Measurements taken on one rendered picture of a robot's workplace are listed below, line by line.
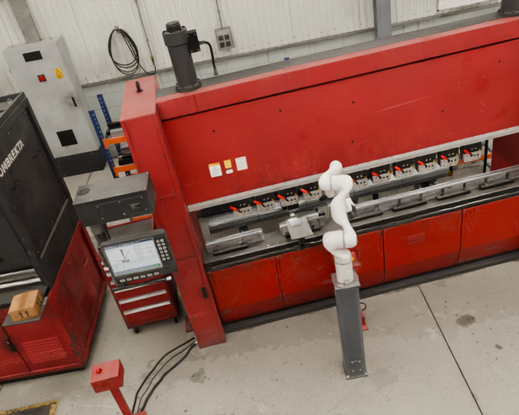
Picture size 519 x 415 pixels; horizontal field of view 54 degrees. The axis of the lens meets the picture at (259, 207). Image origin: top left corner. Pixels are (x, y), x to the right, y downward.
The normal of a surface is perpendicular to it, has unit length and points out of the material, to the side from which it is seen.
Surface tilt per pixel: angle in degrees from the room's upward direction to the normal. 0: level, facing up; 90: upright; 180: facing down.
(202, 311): 90
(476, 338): 0
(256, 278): 90
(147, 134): 90
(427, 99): 90
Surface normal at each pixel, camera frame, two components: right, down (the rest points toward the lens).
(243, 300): 0.16, 0.51
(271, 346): -0.17, -0.82
